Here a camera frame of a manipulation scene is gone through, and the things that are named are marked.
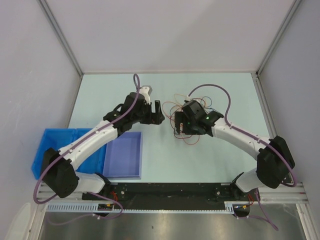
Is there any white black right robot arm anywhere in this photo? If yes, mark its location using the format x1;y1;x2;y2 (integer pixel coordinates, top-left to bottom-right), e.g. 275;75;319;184
174;100;295;201

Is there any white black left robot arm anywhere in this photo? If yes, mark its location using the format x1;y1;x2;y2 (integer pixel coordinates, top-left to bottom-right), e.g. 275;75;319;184
39;92;165;200

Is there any purple plastic bin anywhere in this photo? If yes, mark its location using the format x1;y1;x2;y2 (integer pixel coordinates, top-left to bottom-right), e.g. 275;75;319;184
102;132;143;179

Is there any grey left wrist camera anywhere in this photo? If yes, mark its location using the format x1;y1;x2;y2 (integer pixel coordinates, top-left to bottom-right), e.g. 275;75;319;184
139;85;153;96

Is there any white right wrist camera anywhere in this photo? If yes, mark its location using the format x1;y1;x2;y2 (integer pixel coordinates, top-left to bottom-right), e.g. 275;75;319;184
184;95;201;103

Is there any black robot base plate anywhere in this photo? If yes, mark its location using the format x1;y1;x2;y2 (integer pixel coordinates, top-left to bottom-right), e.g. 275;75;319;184
100;182;256;207

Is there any grey slotted cable duct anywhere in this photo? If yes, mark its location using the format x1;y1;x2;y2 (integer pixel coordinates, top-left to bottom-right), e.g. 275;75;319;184
46;202;234;214

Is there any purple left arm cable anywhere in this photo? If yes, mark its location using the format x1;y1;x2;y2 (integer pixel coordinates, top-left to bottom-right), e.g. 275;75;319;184
33;73;141;205

